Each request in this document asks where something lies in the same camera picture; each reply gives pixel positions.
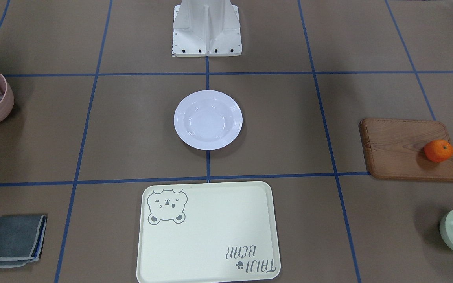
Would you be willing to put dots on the white round plate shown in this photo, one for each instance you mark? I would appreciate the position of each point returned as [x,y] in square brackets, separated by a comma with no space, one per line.
[208,120]

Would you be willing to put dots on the orange fruit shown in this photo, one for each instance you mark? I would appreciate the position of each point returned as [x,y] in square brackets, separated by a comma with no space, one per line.
[438,150]

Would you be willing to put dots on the cream bear print tray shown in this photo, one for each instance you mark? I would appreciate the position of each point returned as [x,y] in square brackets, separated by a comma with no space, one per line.
[208,233]

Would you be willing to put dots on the wooden cutting board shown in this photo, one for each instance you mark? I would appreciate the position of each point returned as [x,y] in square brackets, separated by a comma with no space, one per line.
[393,149]

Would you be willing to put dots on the folded grey cloth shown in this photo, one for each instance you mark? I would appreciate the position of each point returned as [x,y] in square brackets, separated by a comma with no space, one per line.
[21,239]

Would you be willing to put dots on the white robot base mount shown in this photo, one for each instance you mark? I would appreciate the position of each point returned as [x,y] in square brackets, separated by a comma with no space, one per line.
[206,28]

